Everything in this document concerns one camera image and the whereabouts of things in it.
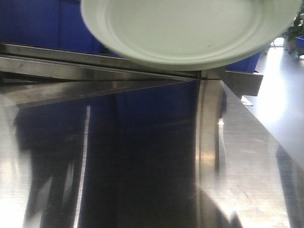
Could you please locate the pale green plate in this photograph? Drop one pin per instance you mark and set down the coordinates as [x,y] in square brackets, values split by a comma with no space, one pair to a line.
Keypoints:
[187,35]

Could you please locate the stainless steel table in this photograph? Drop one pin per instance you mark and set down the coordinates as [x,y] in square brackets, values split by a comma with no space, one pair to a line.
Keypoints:
[155,154]

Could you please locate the stainless steel shelf rack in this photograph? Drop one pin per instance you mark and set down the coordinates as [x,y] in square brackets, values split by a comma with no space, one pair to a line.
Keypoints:
[61,65]

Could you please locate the shallow blue tray far right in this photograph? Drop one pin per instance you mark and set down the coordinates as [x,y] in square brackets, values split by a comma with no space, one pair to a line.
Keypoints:
[299,43]

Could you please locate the large blue plastic bin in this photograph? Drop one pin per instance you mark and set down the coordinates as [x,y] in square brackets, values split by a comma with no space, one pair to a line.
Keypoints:
[55,24]

